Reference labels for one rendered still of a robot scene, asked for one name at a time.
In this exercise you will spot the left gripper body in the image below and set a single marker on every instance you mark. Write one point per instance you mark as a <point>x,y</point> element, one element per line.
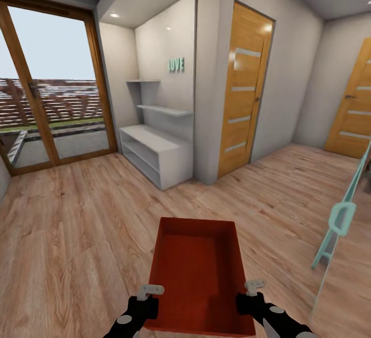
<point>149,307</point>

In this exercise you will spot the decorative sign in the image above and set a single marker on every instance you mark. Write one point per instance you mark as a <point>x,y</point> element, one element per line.
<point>175,64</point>

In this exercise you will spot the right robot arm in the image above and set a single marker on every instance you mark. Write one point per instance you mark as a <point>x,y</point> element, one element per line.
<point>274,319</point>

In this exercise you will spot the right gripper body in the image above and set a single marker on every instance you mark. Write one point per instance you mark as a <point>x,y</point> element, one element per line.
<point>246,304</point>

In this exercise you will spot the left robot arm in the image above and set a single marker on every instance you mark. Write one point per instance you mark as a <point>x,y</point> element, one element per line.
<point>140,308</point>

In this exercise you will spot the storage box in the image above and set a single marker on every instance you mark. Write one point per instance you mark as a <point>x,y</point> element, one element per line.
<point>199,264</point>

